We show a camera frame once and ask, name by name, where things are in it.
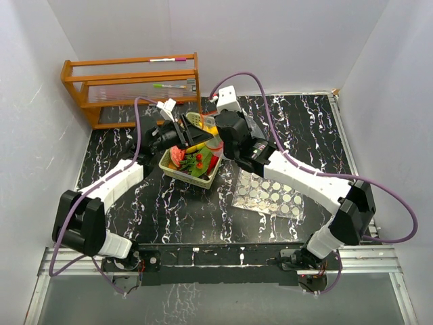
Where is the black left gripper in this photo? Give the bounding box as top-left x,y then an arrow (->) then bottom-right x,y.
150,115 -> 213,154

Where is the yellow toy banana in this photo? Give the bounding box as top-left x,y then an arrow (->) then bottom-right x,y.
203,125 -> 219,136
185,142 -> 205,154

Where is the pale green perforated basket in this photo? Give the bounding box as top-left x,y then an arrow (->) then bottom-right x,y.
158,111 -> 223,190

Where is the red watermelon slice toy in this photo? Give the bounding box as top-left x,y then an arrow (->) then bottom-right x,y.
169,146 -> 185,168

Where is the cherry tomato sprig toy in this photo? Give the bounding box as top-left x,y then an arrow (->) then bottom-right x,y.
179,154 -> 203,171

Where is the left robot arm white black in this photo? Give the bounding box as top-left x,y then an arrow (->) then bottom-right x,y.
52,115 -> 213,270

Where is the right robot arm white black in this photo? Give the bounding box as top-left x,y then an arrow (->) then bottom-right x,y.
213,110 -> 376,269

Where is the clear bag of white discs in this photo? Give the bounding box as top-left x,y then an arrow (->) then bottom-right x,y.
232,170 -> 304,220

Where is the green toy leaf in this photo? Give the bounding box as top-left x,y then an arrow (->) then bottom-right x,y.
181,146 -> 219,178

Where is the red toy chili pepper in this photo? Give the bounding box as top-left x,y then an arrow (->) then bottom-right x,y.
207,155 -> 219,175

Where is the green marker pen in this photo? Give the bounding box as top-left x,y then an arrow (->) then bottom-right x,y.
153,83 -> 187,89

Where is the pink white marker pen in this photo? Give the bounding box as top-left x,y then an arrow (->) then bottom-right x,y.
148,58 -> 187,62

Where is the wooden shelf rack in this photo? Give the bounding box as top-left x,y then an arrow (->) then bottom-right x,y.
60,53 -> 202,130

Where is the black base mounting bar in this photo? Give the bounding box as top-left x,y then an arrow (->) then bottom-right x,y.
101,242 -> 342,288

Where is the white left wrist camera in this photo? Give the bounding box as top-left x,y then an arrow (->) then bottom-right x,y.
156,98 -> 177,122

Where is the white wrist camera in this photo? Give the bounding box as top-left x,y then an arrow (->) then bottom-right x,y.
216,85 -> 242,114
156,98 -> 177,122

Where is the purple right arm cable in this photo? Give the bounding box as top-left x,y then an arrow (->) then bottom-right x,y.
209,71 -> 419,295

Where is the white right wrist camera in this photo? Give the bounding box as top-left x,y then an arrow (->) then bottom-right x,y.
216,85 -> 242,114

